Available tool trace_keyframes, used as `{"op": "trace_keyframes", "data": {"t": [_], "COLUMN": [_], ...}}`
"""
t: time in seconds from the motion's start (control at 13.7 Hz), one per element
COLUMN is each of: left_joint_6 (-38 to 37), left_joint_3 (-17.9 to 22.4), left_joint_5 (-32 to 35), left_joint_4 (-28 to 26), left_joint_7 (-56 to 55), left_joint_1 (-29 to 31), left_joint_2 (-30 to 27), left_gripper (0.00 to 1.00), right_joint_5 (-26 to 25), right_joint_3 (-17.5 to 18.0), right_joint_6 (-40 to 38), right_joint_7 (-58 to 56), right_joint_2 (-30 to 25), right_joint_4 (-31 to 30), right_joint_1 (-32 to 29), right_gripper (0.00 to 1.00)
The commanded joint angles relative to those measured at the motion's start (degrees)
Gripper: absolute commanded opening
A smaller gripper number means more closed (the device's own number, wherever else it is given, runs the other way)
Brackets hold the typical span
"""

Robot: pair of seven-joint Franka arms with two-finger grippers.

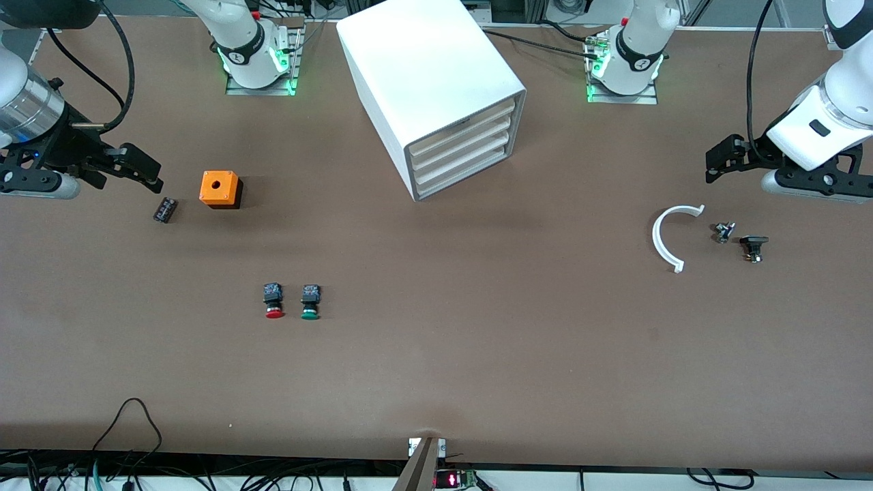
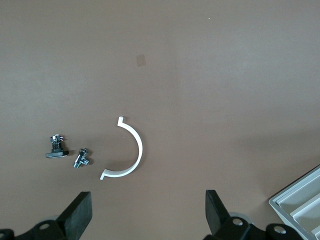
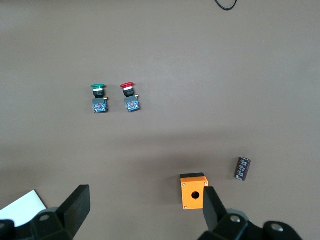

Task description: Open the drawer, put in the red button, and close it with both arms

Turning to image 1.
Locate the small black contact block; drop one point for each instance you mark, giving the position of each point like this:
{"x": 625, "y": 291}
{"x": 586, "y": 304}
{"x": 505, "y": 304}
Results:
{"x": 166, "y": 210}

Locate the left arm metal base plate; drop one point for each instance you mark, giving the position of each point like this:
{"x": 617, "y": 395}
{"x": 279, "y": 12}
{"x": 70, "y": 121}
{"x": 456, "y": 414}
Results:
{"x": 644, "y": 99}

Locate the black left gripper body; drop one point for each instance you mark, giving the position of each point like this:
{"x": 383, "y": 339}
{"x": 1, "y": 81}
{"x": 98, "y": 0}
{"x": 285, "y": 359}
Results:
{"x": 758, "y": 153}

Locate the small red LED device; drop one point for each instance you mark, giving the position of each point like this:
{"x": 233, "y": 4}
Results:
{"x": 453, "y": 480}

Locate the small black brass fitting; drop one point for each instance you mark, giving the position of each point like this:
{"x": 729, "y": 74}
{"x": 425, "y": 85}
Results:
{"x": 753, "y": 241}

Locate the white drawer cabinet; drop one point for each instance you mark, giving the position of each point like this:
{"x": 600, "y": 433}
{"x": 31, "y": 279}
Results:
{"x": 423, "y": 61}

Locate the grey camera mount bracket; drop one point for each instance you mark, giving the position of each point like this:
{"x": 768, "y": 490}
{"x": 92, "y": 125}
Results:
{"x": 419, "y": 470}

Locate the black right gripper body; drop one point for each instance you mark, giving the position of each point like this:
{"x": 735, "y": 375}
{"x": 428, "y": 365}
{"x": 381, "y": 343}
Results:
{"x": 68, "y": 145}

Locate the white curved plastic clip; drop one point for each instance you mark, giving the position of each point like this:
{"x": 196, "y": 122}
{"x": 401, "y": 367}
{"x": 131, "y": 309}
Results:
{"x": 656, "y": 239}

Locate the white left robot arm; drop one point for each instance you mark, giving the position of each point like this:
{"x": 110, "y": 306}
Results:
{"x": 839, "y": 109}

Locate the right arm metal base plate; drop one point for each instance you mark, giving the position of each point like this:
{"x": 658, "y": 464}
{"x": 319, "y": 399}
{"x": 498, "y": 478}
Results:
{"x": 239, "y": 88}

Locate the orange button enclosure box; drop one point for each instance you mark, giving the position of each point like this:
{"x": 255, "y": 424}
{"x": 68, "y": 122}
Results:
{"x": 228, "y": 187}

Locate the green push button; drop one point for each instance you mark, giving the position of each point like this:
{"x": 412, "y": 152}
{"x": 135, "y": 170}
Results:
{"x": 311, "y": 294}

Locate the small silver metal fitting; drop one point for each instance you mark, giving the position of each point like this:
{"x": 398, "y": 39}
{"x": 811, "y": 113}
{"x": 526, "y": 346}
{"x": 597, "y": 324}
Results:
{"x": 724, "y": 232}

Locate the red push button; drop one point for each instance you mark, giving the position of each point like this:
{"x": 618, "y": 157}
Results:
{"x": 273, "y": 294}

